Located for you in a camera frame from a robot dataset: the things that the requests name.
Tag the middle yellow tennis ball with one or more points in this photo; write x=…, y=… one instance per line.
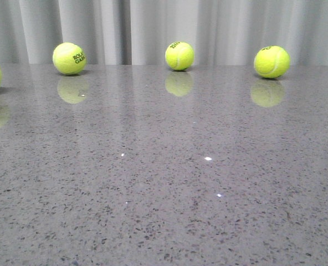
x=179, y=55

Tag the grey curtain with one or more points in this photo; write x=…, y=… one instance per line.
x=138, y=32

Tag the yellow tennis ball Roland Garros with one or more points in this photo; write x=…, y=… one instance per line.
x=69, y=58

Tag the right yellow tennis ball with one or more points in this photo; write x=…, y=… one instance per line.
x=271, y=62

